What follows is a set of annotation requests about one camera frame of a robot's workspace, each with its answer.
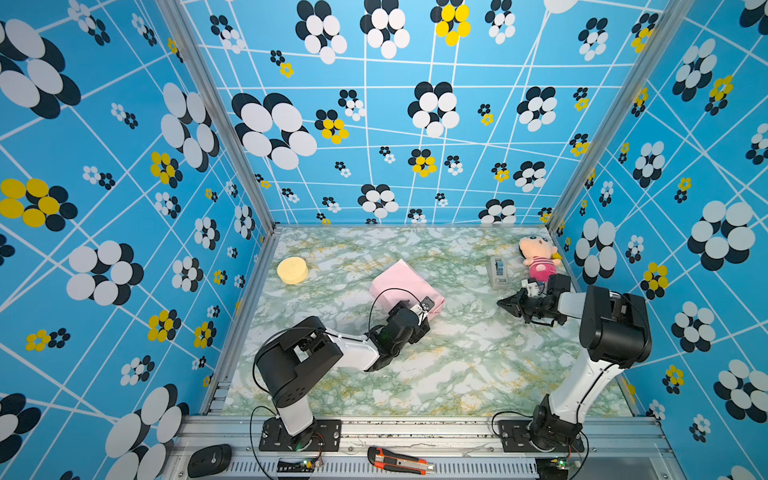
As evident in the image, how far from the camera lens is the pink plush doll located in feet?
3.31

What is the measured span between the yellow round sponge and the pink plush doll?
2.59ft

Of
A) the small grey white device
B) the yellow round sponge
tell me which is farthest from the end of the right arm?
the yellow round sponge

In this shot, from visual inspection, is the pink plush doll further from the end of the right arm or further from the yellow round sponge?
the yellow round sponge
